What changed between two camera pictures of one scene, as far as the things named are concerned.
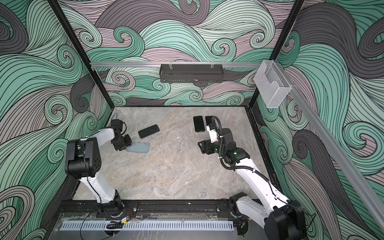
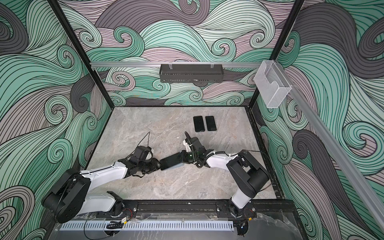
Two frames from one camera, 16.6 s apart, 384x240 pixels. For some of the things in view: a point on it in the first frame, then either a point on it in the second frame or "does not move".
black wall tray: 191,73 does not move
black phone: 199,124 does not move
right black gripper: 207,144 -> 184,153
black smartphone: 148,131 -> 170,161
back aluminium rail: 188,64 does not move
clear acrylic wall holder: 272,83 does not move
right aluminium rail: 369,197 does not move
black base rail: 144,208 does not move
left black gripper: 128,142 -> 155,166
